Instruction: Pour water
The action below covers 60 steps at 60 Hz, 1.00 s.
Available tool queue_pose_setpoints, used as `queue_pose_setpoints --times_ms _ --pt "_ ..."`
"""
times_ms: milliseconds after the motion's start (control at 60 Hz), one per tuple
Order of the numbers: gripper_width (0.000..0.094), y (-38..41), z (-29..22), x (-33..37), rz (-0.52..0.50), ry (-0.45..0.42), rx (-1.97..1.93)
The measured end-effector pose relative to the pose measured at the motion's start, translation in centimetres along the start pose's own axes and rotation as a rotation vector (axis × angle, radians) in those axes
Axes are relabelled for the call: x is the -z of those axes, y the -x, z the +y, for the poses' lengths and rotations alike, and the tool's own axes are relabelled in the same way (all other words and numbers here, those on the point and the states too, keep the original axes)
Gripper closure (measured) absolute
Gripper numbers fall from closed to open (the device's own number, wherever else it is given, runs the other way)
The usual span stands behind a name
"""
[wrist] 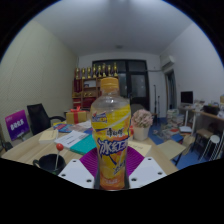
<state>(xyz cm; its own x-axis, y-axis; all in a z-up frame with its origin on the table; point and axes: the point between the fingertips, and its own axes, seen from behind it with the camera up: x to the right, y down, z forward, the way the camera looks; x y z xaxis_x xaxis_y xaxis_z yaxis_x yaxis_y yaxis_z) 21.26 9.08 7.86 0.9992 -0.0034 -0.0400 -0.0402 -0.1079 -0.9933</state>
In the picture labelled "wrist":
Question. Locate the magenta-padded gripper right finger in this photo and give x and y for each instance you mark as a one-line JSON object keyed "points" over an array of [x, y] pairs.
{"points": [[146, 171]]}

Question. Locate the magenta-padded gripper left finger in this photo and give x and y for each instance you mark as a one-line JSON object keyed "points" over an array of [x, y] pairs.
{"points": [[77, 172]]}

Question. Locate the yellow-labelled drink bottle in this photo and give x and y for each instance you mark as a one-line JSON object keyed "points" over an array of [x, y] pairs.
{"points": [[111, 133]]}

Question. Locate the pale yellow paper sheet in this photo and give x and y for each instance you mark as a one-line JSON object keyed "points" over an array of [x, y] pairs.
{"points": [[141, 148]]}

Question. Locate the teal book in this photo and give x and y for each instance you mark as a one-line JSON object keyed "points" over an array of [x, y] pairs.
{"points": [[85, 145]]}

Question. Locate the red ball stirrer stick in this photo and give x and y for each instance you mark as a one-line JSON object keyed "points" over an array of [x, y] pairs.
{"points": [[59, 147]]}

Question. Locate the black mug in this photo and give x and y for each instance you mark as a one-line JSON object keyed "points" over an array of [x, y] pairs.
{"points": [[46, 163]]}

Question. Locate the low wooden bench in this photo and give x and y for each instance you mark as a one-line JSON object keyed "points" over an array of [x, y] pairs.
{"points": [[170, 148]]}

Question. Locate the white printed paper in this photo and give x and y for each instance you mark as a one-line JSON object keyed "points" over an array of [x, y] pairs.
{"points": [[70, 139]]}

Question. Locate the beige notepad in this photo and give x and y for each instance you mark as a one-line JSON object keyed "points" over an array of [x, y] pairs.
{"points": [[48, 136]]}

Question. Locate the pink flowers in white pot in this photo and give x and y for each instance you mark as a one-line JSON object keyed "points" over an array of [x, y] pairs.
{"points": [[142, 125]]}

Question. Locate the yellow gift box red ribbon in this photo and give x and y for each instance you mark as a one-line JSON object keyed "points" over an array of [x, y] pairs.
{"points": [[76, 116]]}

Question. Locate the stack of books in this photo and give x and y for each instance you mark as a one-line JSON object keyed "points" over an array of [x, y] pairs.
{"points": [[172, 117]]}

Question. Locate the grey armchair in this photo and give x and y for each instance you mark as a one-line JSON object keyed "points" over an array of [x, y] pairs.
{"points": [[137, 109]]}

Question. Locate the black office chair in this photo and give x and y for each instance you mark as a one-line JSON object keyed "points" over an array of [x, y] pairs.
{"points": [[37, 117]]}

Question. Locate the white round stool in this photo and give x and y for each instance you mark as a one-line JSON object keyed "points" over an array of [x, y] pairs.
{"points": [[213, 140]]}

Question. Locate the purple sign board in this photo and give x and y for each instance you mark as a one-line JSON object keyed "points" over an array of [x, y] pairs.
{"points": [[17, 124]]}

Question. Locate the wooden shelf unit with trophies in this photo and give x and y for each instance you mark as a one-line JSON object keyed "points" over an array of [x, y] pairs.
{"points": [[86, 91]]}

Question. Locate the cluttered wooden side desk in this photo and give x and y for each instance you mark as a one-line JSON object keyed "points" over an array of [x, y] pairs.
{"points": [[206, 115]]}

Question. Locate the black computer monitor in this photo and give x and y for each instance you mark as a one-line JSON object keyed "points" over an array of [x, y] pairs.
{"points": [[186, 97]]}

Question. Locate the black framed glass door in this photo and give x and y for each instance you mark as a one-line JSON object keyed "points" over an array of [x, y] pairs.
{"points": [[137, 85]]}

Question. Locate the white wall air conditioner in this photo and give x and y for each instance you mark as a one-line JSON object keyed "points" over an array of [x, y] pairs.
{"points": [[167, 62]]}

